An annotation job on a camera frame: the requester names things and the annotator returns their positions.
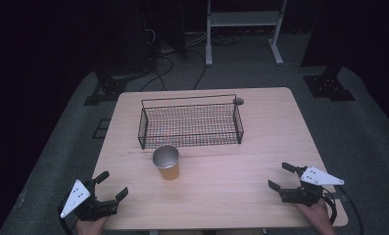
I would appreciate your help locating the orange paper cup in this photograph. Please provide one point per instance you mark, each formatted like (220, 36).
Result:
(169, 164)

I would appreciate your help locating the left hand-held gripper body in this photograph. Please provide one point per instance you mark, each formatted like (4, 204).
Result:
(95, 207)

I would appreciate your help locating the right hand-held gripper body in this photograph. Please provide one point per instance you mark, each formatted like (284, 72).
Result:
(304, 194)

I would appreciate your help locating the black stand base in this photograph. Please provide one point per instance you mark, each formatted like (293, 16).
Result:
(110, 88)
(329, 87)

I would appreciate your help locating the person's right hand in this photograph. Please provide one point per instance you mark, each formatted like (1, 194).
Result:
(316, 213)

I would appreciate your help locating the grey round table grommet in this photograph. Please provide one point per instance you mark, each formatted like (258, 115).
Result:
(238, 101)

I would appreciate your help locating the person's left hand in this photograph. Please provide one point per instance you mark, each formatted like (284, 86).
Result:
(89, 226)

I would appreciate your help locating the white metal stand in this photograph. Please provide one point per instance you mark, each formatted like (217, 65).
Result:
(244, 19)

